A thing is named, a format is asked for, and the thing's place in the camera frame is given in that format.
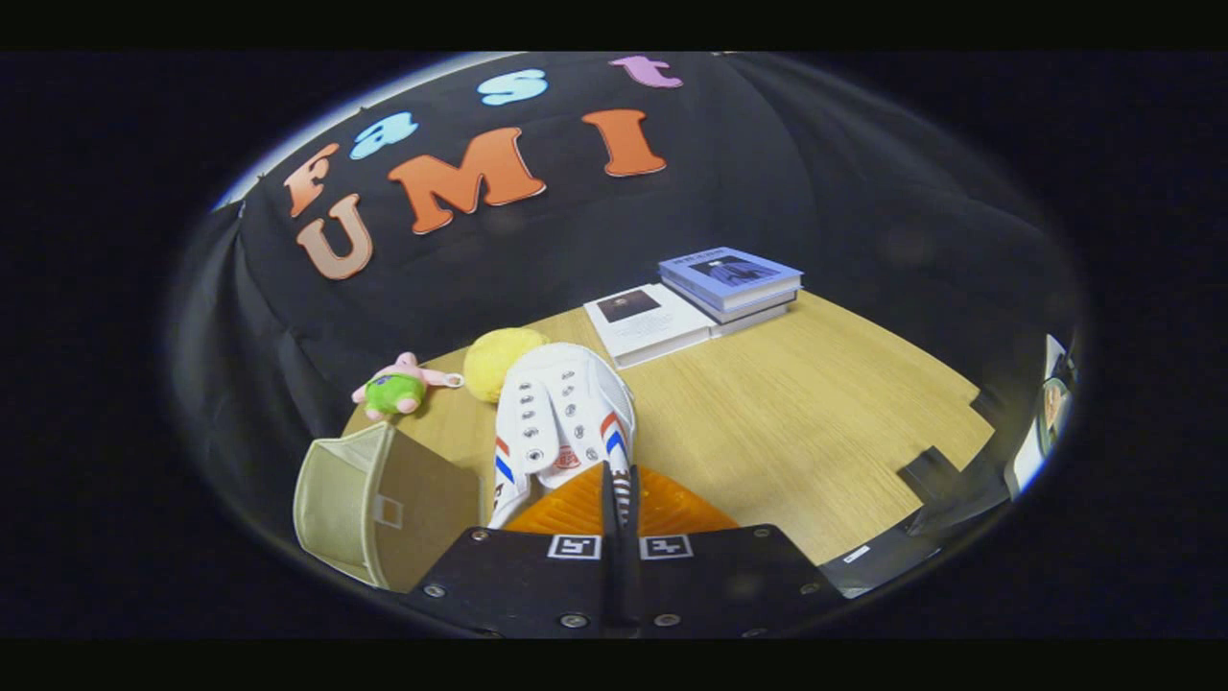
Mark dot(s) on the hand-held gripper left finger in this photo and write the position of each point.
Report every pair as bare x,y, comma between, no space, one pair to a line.
608,600

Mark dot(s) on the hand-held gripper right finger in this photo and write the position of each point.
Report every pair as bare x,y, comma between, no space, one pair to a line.
633,600

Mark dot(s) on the white canvas shoe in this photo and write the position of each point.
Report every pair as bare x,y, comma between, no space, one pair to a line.
566,403

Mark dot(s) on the beige fabric storage box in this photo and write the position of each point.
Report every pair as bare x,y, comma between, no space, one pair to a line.
422,509

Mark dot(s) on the yellow fluffy ball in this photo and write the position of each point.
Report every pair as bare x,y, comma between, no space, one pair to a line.
494,360

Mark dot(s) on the white book with dark picture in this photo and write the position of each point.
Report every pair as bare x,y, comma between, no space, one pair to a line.
648,321

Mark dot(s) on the pink and green plush toy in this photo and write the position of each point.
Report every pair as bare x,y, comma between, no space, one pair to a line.
393,392

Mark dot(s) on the grey book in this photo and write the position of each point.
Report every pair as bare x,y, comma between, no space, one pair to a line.
758,317

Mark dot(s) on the blue book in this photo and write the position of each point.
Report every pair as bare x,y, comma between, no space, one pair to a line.
734,274

